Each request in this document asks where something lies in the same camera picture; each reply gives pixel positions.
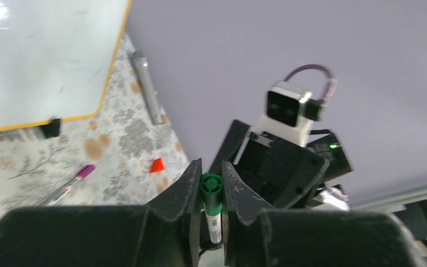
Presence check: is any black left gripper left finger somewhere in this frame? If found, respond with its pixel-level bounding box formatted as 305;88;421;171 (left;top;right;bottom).
0;159;202;266

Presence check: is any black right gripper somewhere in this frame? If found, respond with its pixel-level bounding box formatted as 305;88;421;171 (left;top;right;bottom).
209;120;330;209

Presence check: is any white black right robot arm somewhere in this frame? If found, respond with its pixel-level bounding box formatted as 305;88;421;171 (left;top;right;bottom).
209;120;353;210

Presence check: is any small red triangular block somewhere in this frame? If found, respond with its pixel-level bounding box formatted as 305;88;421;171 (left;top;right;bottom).
150;157;166;174

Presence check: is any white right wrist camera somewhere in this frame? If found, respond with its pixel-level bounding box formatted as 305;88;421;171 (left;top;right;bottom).
252;81;312;147

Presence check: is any yellow framed whiteboard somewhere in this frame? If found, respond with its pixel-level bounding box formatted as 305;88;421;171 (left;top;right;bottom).
0;1;132;131

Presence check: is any floral patterned table mat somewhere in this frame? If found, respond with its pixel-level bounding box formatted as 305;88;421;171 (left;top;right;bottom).
0;35;189;218

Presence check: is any silver grey microphone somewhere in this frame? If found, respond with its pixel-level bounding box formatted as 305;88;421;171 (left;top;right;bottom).
130;51;163;125

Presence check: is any green capped whiteboard marker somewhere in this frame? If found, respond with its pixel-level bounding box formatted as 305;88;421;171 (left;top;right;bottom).
200;173;223;244

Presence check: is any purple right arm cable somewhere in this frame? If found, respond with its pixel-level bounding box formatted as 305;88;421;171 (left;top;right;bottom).
284;64;338;102

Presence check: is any pink capped whiteboard marker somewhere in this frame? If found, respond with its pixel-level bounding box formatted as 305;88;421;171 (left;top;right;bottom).
36;165;96;206

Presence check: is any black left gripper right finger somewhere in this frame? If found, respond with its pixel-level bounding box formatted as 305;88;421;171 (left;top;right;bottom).
222;162;426;266

